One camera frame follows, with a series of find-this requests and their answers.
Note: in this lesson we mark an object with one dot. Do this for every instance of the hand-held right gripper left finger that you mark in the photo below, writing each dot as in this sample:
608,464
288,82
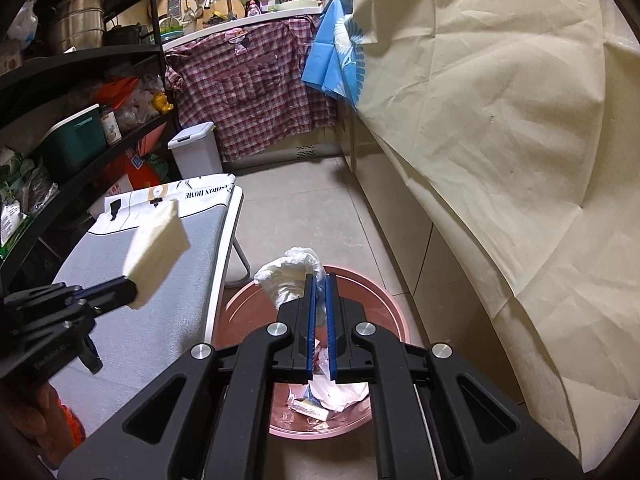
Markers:
312,325

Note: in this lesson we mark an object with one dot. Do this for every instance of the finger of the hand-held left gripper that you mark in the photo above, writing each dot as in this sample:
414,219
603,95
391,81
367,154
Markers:
105,287
110,301

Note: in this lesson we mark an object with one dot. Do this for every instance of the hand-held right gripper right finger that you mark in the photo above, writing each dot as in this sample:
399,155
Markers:
331,330

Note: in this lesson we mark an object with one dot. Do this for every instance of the pink plastic basin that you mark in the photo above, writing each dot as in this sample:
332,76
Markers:
370,300

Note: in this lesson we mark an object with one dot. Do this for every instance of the white tissue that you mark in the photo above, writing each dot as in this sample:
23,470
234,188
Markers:
287,275

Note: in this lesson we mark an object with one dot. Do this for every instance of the cream napkin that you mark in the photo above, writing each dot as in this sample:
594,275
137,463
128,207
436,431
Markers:
157,245

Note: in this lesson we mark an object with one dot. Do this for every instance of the white lidded trash bin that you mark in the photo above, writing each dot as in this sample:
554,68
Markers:
197,152

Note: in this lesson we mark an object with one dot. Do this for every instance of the person's left hand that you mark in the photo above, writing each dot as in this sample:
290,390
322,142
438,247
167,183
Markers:
55,420

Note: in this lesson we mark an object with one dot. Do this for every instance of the grey padded folding table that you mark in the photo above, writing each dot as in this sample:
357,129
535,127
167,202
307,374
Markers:
150,350

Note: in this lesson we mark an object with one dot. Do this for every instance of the crumpled white paper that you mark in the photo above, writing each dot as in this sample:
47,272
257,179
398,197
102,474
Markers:
345,395

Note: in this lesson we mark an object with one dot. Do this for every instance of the orange and white sack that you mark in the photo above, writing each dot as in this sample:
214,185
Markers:
137,177

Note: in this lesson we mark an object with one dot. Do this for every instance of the clear bag with dark contents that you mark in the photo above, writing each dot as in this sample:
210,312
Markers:
40,187

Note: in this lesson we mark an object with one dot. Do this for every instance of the green printed food packet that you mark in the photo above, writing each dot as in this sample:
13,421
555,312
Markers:
10,210

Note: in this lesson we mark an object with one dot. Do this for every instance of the green storage box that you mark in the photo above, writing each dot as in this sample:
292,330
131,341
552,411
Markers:
70,145

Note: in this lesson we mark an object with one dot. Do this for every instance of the white labelled can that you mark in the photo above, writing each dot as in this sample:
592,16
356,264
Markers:
111,127

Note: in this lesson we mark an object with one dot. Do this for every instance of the pile of white bags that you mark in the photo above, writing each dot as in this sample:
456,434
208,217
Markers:
140,105

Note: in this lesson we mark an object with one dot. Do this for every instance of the yellow toy figure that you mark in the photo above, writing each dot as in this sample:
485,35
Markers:
162,102

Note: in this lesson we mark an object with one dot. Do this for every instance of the red plastic bag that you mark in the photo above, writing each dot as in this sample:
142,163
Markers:
117,91

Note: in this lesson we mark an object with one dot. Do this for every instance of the black shelf rack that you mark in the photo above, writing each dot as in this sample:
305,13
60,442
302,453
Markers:
75,60

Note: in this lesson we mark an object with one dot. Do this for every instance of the red plaid shirt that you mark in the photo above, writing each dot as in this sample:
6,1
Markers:
250,85

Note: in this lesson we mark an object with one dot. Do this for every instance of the black pot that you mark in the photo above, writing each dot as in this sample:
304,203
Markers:
122,36

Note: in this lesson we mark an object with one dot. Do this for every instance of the cream cloth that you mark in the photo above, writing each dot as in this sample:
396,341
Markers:
500,135

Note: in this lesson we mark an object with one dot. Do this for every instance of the steel stock pot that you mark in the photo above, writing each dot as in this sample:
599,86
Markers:
77,22

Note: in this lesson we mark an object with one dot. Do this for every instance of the blue patterned cloth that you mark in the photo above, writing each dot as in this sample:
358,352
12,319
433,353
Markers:
325,55

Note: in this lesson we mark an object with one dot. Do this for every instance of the white plastic bag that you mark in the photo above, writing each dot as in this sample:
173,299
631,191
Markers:
22,20

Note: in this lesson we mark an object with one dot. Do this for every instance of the metal grater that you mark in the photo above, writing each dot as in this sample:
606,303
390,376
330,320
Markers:
174,2

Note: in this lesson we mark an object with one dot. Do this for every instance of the wooden cutting board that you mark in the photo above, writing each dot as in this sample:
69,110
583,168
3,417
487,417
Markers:
220,15

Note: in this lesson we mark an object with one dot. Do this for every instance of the pink figure bottle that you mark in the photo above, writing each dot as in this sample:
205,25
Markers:
253,7

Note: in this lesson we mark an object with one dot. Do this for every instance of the white bowl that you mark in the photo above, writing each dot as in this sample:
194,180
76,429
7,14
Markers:
297,5

